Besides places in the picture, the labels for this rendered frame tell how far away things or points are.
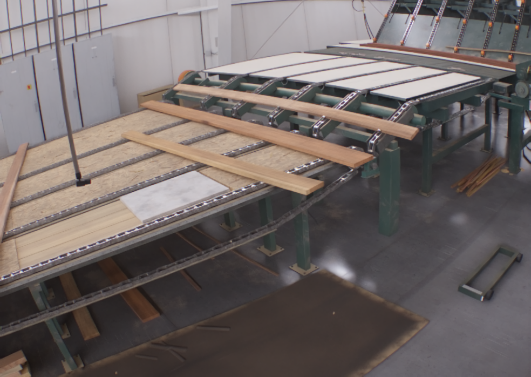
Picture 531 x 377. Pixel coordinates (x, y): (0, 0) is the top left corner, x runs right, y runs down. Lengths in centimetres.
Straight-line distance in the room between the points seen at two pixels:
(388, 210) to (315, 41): 790
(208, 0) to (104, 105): 308
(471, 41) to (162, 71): 606
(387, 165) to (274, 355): 175
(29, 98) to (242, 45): 499
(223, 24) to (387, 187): 580
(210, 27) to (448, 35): 481
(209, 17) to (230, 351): 744
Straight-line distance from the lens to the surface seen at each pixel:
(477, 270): 326
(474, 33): 804
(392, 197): 360
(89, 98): 779
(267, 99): 451
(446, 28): 839
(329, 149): 311
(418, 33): 859
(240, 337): 279
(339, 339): 270
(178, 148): 355
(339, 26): 1171
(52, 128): 771
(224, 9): 858
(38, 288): 234
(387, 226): 372
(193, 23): 920
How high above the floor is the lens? 189
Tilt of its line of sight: 21 degrees down
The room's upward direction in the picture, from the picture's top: 6 degrees counter-clockwise
